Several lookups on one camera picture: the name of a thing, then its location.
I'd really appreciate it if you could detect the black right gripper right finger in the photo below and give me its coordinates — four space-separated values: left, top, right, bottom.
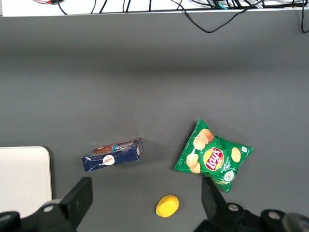
192 176 290 232

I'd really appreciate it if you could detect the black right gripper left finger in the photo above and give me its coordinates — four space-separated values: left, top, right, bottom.
0 176 94 232

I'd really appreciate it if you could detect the dark blue cookie box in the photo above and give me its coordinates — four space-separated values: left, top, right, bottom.
82 137 144 173

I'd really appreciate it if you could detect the beige plastic tray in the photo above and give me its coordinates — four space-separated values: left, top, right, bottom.
0 145 53 218

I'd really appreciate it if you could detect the yellow plastic lemon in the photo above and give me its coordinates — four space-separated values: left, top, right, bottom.
155 194 180 218

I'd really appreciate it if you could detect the green Lay's chips bag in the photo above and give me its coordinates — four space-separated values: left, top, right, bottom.
173 117 254 193

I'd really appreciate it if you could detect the dark grey table mat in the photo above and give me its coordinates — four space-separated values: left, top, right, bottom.
0 9 309 232

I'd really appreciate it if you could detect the black looping table-edge cable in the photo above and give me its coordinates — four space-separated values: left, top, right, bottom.
170 0 266 34

